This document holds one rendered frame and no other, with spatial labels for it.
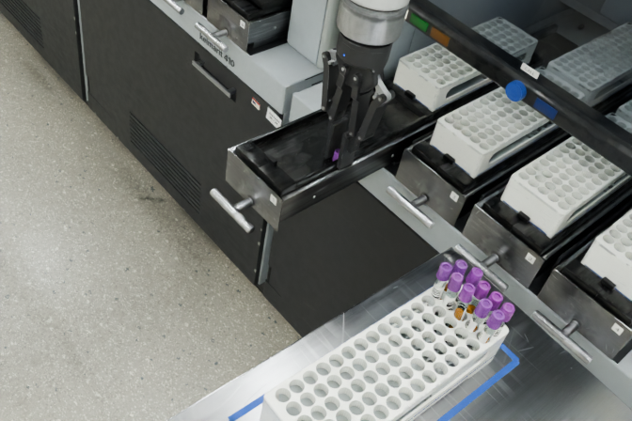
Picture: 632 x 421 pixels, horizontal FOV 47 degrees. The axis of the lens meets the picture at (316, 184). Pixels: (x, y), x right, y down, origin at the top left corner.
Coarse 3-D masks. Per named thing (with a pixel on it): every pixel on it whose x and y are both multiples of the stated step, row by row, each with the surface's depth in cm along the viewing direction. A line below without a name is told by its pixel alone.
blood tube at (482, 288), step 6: (480, 282) 84; (486, 282) 84; (480, 288) 83; (486, 288) 83; (474, 294) 84; (480, 294) 84; (486, 294) 84; (474, 300) 85; (480, 300) 85; (468, 306) 86; (474, 306) 86; (468, 312) 87; (474, 312) 87
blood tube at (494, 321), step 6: (492, 312) 81; (498, 312) 81; (492, 318) 81; (498, 318) 80; (504, 318) 81; (486, 324) 82; (492, 324) 81; (498, 324) 81; (486, 330) 82; (492, 330) 82; (480, 336) 84; (486, 336) 83; (486, 342) 84; (474, 348) 86
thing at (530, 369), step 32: (448, 256) 102; (384, 288) 96; (416, 288) 96; (352, 320) 91; (512, 320) 95; (288, 352) 87; (320, 352) 87; (512, 352) 91; (544, 352) 92; (256, 384) 83; (480, 384) 87; (512, 384) 88; (544, 384) 89; (576, 384) 89; (192, 416) 79; (224, 416) 80; (256, 416) 80; (448, 416) 84; (480, 416) 84; (512, 416) 85; (544, 416) 86; (576, 416) 86; (608, 416) 87
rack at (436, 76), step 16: (432, 48) 131; (400, 64) 127; (416, 64) 127; (432, 64) 127; (448, 64) 128; (464, 64) 129; (400, 80) 129; (416, 80) 126; (432, 80) 124; (448, 80) 126; (464, 80) 127; (480, 80) 136; (416, 96) 127; (432, 96) 124; (448, 96) 131
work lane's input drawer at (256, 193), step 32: (480, 96) 133; (288, 128) 117; (320, 128) 120; (384, 128) 123; (416, 128) 124; (256, 160) 110; (288, 160) 113; (320, 160) 114; (384, 160) 121; (256, 192) 111; (288, 192) 108; (320, 192) 112
